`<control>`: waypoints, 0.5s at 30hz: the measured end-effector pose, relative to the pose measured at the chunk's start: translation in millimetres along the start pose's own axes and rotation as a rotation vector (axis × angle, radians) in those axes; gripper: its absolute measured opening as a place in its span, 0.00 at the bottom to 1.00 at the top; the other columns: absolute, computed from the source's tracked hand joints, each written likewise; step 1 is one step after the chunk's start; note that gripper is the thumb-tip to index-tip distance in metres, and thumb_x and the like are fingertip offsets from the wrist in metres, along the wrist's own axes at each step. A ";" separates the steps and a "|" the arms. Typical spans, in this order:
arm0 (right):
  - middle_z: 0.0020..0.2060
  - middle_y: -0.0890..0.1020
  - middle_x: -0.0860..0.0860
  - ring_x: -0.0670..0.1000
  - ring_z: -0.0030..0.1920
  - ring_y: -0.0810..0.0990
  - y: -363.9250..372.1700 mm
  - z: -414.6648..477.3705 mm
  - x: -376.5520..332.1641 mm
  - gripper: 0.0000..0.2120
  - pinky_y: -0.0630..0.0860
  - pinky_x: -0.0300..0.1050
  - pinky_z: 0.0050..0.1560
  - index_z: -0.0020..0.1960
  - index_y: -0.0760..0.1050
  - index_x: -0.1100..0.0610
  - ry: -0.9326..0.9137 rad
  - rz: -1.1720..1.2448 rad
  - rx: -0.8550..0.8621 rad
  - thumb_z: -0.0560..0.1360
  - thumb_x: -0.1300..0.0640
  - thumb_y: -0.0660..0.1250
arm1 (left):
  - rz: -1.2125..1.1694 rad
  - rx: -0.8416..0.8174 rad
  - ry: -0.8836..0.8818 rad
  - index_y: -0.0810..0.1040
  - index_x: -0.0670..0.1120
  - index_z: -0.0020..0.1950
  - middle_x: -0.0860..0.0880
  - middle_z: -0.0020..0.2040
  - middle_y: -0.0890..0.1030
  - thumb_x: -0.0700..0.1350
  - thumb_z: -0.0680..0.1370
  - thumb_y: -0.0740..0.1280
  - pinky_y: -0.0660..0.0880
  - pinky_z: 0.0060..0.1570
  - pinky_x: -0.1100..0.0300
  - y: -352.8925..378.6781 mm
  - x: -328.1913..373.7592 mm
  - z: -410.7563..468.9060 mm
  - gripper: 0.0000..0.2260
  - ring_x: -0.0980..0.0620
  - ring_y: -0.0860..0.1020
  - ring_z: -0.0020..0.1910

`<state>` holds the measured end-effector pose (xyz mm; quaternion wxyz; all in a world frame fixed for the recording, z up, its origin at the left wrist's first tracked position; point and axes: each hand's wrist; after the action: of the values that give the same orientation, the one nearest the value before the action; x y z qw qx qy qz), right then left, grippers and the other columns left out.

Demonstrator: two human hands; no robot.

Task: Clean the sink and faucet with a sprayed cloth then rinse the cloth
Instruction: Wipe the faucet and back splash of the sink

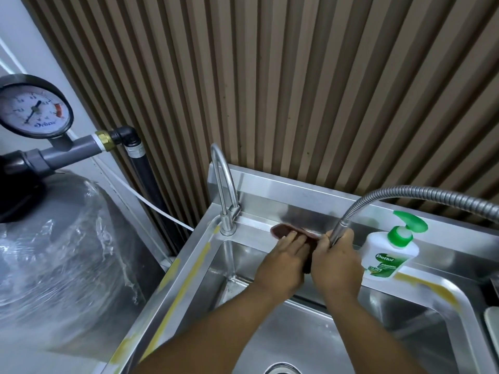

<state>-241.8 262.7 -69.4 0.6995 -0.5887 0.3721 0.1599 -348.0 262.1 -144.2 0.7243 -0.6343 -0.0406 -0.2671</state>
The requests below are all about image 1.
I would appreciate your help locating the person's left hand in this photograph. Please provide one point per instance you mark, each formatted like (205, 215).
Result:
(278, 268)

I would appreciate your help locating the person's right hand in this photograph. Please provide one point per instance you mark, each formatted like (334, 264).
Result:
(337, 270)

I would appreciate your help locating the person's right fingers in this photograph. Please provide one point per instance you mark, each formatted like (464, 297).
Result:
(345, 241)

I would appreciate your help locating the person's left fingers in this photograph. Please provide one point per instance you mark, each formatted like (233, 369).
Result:
(294, 243)

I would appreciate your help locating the brown cleaning cloth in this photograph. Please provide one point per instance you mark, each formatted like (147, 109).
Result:
(282, 230)

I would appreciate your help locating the person's right forearm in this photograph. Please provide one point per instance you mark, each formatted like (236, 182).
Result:
(370, 338)

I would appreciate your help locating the person's left forearm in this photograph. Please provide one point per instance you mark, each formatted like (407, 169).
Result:
(218, 334)

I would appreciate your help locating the black pipe with elbow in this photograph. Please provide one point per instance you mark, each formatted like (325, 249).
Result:
(150, 183)

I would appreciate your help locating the white soap bottle green pump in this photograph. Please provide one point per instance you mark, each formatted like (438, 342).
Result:
(390, 257)

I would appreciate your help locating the chrome gooseneck faucet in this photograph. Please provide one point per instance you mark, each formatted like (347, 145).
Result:
(224, 183)

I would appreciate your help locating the stainless steel sink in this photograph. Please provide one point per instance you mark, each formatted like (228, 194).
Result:
(187, 276)

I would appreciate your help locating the metal sink drain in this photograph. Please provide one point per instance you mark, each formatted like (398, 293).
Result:
(282, 369)

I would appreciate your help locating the thin white tube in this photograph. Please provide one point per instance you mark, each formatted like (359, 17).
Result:
(128, 192)

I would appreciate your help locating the brass pipe connector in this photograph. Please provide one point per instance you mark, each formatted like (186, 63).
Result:
(104, 139)

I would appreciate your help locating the grey tank wrapped in plastic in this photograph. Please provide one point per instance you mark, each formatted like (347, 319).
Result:
(58, 268)

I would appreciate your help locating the grey plastic pipe fitting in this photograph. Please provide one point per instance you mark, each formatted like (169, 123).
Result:
(70, 149)

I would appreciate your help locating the black tank valve head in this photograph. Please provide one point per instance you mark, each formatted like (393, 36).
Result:
(17, 190)

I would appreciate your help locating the round pressure gauge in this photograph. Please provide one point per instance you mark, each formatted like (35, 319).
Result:
(33, 107)

